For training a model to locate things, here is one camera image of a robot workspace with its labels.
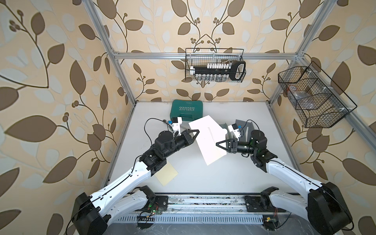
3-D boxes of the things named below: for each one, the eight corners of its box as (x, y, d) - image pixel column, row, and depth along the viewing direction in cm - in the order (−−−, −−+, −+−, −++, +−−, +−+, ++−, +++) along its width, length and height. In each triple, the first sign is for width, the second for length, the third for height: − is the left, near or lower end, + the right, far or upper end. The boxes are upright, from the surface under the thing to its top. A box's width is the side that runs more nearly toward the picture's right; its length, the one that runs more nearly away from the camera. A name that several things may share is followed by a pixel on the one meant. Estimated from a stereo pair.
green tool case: (170, 121, 110) (169, 117, 107) (172, 102, 123) (172, 98, 120) (203, 121, 110) (203, 117, 107) (202, 102, 123) (202, 98, 120)
